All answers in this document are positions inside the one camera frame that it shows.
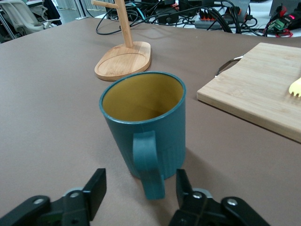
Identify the wooden mug rack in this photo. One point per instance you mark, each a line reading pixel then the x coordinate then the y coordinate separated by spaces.
pixel 124 61

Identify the yellow plastic fork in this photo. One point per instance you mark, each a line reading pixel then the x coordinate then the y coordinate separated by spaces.
pixel 295 88

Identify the white office chair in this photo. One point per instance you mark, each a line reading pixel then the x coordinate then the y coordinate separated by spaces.
pixel 21 21

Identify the black power adapter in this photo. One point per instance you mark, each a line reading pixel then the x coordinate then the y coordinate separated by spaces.
pixel 168 19

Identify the grey power strip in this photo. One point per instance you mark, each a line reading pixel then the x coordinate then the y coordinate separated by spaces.
pixel 211 23

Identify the circuit board green terminal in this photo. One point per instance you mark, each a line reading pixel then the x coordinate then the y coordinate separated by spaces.
pixel 281 24

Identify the teal cup yellow inside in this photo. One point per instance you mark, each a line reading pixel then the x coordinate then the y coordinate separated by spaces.
pixel 164 131

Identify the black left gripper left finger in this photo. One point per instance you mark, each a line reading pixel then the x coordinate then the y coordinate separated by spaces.
pixel 77 202

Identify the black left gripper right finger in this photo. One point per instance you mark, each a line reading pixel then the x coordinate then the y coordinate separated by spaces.
pixel 195 204

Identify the brown table cover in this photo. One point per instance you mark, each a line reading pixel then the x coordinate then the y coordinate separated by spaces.
pixel 47 106

